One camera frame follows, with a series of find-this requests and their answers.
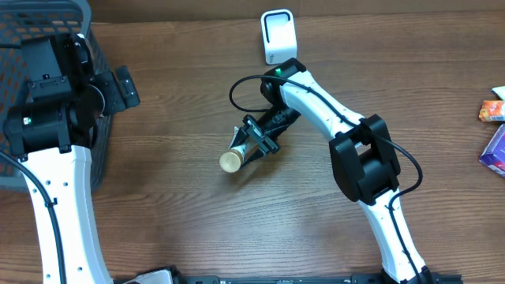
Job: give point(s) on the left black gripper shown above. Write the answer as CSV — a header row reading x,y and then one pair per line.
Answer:
x,y
117,102

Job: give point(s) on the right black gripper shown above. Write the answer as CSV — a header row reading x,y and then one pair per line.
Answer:
x,y
262,138

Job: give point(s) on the white Pantene tube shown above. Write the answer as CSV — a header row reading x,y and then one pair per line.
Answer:
x,y
234,158

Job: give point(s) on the small orange tissue pack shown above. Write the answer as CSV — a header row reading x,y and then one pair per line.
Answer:
x,y
492,110

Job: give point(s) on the red purple pantyliner pack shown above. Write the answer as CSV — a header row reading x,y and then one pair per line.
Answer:
x,y
493,156

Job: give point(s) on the colourful snack bag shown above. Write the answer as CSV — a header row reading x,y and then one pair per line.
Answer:
x,y
500,92

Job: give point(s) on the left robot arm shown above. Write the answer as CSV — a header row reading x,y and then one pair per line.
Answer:
x,y
51,140

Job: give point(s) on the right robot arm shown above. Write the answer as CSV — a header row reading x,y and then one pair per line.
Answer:
x,y
364,159

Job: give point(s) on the white barcode scanner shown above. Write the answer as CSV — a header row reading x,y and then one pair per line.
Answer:
x,y
279,36

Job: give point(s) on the grey plastic mesh basket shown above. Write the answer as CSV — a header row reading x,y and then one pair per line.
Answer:
x,y
30,19

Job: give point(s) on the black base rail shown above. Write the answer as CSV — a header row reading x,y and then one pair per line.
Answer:
x,y
172,275

